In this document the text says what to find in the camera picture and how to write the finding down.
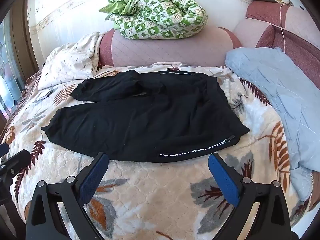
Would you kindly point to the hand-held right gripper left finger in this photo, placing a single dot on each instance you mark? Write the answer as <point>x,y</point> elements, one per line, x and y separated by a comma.
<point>93,177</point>

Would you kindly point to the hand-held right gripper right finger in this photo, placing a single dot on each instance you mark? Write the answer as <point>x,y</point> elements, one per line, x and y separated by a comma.
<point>225,181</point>

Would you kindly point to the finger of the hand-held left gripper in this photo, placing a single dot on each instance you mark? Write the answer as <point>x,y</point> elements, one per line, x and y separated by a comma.
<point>3,149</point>

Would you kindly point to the black pants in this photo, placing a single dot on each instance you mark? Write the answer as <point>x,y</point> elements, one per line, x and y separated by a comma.
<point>140,120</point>

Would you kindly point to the leaf print fleece blanket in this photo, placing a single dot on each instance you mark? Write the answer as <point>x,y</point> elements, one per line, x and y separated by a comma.
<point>160,195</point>

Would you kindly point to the light blue quilt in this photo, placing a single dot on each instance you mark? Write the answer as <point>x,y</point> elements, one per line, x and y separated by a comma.
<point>282,97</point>

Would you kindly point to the white floral pillow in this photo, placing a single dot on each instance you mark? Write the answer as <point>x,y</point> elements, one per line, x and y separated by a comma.
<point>71,60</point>

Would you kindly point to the green patterned quilt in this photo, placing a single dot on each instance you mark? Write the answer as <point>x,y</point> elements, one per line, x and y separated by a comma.
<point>160,15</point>

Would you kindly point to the glass door with wooden frame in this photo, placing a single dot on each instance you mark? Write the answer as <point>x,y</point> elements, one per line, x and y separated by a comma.
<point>12,60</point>

